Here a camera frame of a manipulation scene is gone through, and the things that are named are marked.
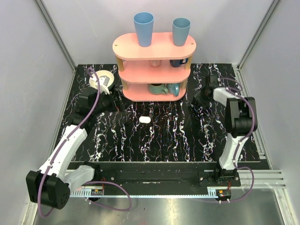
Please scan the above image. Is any white earbuds charging case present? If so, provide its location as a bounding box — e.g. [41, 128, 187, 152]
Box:
[139, 116, 151, 124]

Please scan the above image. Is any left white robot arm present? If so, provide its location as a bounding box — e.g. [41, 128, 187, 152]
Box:
[26, 88, 125, 210]

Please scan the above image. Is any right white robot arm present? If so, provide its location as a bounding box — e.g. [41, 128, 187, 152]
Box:
[192, 75, 258, 186]

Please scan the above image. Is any black marble mat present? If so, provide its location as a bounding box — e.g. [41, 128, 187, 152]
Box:
[50, 63, 262, 163]

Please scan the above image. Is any white green bowl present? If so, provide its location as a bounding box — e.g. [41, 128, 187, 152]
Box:
[89, 70, 114, 93]

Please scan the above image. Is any light blue mug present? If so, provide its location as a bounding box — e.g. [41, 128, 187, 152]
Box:
[166, 83, 180, 97]

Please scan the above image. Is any teal green mug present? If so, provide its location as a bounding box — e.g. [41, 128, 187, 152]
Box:
[148, 83, 169, 95]

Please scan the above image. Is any navy blue mug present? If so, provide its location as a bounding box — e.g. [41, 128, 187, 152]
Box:
[170, 58, 188, 68]

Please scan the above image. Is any pink three-tier shelf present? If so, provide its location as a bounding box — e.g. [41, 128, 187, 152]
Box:
[112, 32, 196, 102]

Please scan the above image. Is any pink mug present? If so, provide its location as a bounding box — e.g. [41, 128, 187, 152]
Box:
[149, 60, 162, 68]

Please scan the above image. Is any blue cup right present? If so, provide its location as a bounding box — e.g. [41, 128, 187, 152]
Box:
[172, 18, 191, 46]

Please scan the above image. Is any tall blue cup left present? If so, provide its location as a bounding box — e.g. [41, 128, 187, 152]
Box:
[133, 12, 154, 47]

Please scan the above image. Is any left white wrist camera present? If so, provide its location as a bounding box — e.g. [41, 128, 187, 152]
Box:
[90, 75, 113, 94]

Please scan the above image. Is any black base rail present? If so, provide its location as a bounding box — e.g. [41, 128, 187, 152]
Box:
[70, 161, 242, 195]

